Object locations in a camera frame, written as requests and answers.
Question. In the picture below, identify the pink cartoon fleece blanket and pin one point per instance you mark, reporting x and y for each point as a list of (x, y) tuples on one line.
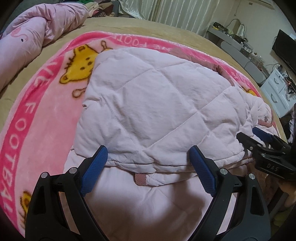
[(39, 132)]

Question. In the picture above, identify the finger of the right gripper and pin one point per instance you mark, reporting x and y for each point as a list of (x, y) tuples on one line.
[(266, 137), (250, 144)]

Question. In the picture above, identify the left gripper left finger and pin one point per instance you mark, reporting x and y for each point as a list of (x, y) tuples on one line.
[(45, 217)]

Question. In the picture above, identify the striped satin curtain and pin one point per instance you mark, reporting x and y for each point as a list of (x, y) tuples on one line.
[(192, 15)]

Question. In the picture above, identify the pile of folded clothes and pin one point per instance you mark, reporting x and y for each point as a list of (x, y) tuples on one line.
[(97, 9)]

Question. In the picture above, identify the pink quilted jacket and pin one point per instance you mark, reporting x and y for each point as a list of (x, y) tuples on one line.
[(148, 108)]

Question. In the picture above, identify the pink flamingo comforter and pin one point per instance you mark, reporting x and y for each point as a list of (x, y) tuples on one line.
[(23, 39)]

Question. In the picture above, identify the white air conditioner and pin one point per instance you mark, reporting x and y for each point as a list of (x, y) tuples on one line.
[(266, 3)]

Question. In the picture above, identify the grey desk with clutter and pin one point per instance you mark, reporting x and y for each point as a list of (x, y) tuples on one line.
[(231, 47)]

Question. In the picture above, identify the black television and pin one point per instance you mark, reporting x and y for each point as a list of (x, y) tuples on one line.
[(285, 48)]

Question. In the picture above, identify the white drawer cabinet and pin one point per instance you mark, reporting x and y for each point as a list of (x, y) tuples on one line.
[(276, 90)]

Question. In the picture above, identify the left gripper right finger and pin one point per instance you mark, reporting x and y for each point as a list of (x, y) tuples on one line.
[(237, 210)]

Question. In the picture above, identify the tan bed sheet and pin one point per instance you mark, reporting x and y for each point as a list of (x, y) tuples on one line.
[(120, 26)]

